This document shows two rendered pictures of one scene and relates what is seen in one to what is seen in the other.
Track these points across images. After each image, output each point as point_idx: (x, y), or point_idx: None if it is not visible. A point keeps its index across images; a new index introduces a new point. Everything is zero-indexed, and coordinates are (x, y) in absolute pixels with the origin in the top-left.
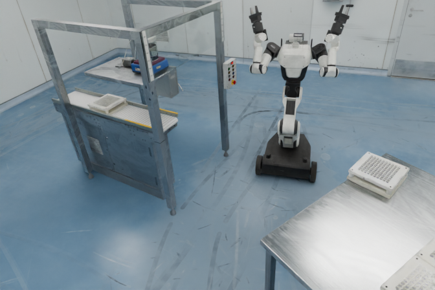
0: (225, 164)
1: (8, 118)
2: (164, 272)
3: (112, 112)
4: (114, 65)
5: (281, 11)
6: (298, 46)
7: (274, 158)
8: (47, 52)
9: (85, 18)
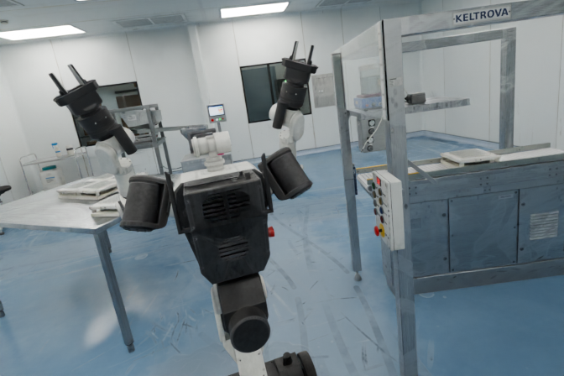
0: (383, 373)
1: None
2: (310, 252)
3: (444, 162)
4: (431, 100)
5: None
6: (207, 172)
7: (276, 371)
8: (500, 71)
9: None
